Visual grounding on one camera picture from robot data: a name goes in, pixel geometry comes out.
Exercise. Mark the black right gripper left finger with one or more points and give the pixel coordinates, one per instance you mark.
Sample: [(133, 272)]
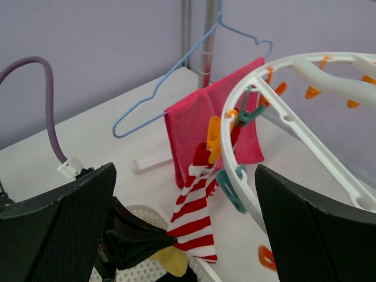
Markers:
[(55, 236)]

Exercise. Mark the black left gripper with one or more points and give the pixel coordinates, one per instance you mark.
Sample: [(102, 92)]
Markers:
[(5, 200)]

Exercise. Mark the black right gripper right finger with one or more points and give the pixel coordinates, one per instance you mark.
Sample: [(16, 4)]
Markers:
[(314, 237)]

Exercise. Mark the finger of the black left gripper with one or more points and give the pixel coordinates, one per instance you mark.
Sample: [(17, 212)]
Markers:
[(128, 240)]

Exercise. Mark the teal clothes peg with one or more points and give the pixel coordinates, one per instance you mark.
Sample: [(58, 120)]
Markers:
[(224, 182)]

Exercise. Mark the white round clip hanger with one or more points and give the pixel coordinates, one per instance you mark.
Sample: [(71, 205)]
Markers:
[(305, 66)]

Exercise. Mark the white perforated plastic basket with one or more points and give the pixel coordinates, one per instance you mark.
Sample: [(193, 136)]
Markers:
[(152, 270)]

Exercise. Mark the orange clothes peg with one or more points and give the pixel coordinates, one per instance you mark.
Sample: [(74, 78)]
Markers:
[(213, 135)]

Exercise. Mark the pink towel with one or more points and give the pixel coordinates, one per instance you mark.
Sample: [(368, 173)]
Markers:
[(188, 121)]

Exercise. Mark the white metal clothes rack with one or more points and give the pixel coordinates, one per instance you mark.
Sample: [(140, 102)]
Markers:
[(164, 157)]

